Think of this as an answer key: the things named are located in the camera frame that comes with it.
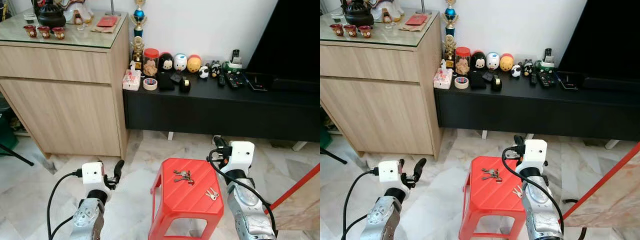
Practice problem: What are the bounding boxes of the clear jar red lid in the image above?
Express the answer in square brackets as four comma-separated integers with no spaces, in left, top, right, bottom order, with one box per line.
[454,47,472,76]
[143,48,160,77]

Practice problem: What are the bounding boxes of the tall blue gold trophy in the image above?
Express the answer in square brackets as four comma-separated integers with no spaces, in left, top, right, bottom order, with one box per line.
[441,0,460,37]
[130,0,148,38]

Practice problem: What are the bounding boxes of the black tripod leg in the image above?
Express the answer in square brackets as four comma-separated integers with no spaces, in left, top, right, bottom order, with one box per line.
[320,147,347,165]
[0,143,35,167]

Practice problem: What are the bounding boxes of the green toy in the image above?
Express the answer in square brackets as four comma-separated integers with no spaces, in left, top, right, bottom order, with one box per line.
[533,59,557,75]
[221,60,244,76]

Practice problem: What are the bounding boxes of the light wooden cabinet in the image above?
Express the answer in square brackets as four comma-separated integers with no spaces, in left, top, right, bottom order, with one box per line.
[0,10,132,160]
[320,10,443,160]

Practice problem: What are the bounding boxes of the black fabric pouch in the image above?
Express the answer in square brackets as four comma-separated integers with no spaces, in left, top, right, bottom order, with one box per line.
[156,72,176,92]
[468,71,487,91]

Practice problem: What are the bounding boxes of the marble pattern board red edge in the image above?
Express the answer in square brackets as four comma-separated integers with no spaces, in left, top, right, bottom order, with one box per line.
[562,141,640,228]
[265,162,321,232]

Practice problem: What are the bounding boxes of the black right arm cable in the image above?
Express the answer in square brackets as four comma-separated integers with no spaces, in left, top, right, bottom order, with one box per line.
[501,146,566,236]
[207,147,278,236]

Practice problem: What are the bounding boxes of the black television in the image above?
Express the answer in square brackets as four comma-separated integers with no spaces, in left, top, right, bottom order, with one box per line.
[557,0,640,83]
[246,0,321,83]

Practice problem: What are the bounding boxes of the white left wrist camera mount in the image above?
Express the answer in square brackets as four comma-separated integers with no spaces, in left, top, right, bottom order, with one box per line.
[81,161,105,185]
[377,160,403,183]

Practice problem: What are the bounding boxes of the red plastic stool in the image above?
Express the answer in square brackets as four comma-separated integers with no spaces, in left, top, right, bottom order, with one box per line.
[148,158,225,240]
[458,156,526,240]

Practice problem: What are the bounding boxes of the white pink tissue pack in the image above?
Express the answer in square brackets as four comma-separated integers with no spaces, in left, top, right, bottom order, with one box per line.
[433,60,453,90]
[122,61,142,92]

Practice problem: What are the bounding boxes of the silver keys on dark ring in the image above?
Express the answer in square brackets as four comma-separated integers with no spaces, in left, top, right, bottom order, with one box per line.
[481,168,503,183]
[173,170,196,185]

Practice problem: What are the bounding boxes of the glass cabinet top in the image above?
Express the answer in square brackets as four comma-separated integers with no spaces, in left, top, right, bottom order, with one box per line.
[0,10,130,50]
[320,10,442,50]

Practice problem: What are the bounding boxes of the small gold trophy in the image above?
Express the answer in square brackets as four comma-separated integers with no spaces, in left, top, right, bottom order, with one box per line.
[131,36,146,70]
[442,35,457,69]

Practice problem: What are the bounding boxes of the white porcelain figurine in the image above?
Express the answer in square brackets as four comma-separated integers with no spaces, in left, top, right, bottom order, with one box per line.
[62,0,95,25]
[372,0,405,25]

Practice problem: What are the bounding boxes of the black low TV console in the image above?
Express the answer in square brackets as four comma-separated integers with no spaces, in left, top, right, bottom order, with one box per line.
[122,67,321,143]
[434,66,640,142]

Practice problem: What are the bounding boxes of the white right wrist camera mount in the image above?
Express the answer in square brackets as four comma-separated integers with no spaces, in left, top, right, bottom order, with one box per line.
[515,139,548,174]
[226,141,255,174]

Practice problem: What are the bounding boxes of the black incense burner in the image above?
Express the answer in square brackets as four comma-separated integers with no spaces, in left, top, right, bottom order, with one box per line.
[36,4,67,28]
[343,4,375,28]

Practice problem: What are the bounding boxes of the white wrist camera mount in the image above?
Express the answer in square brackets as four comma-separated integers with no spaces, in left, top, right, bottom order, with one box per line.
[226,141,255,174]
[515,139,548,174]
[377,160,403,183]
[81,161,105,185]

